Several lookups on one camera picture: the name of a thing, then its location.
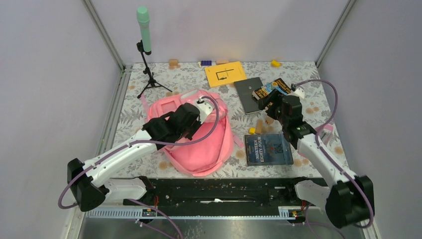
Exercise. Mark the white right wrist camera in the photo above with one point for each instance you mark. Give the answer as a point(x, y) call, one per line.
point(298, 92)

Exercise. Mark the yellow book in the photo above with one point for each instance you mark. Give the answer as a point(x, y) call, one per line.
point(225, 74)

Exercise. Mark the purple block at back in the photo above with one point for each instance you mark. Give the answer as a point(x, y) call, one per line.
point(206, 63)

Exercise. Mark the black tablet case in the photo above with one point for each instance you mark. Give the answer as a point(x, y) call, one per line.
point(245, 89)

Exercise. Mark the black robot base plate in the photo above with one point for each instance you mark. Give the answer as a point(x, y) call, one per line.
point(222, 196)

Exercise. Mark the black microphone tripod stand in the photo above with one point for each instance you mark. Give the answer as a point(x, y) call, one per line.
point(152, 83)

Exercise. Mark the grey slotted cable duct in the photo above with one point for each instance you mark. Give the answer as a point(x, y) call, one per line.
point(144, 213)

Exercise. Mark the Nineteen Eighty-Four blue book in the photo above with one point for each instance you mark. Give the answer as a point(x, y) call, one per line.
point(267, 149)

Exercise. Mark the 169-Storey Treehouse book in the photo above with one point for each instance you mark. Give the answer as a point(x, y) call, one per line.
point(278, 84)

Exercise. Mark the long natural wooden block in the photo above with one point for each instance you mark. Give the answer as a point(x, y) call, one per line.
point(259, 127)

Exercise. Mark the floral table mat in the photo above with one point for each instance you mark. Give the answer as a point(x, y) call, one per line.
point(190, 76)

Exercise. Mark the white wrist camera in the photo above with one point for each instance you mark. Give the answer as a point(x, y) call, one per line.
point(205, 108)
point(298, 92)

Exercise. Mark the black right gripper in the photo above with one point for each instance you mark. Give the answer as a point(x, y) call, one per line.
point(275, 97)

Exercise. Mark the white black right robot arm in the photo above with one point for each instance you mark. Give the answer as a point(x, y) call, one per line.
point(347, 198)

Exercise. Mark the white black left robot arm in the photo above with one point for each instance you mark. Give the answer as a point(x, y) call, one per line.
point(88, 181)

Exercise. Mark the natural block at back right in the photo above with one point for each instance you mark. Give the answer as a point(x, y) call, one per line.
point(219, 62)

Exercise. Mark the green microphone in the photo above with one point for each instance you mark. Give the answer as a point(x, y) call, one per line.
point(143, 18)

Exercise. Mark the small natural wooden block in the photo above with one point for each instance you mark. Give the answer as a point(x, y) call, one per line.
point(269, 120)

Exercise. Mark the pink student backpack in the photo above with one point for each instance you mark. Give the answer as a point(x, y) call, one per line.
point(207, 156)

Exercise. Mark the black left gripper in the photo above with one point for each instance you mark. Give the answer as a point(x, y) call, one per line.
point(197, 124)

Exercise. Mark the yellow block at back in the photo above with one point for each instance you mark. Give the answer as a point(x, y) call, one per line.
point(275, 64)

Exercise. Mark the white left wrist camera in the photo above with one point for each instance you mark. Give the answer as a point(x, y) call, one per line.
point(205, 108)

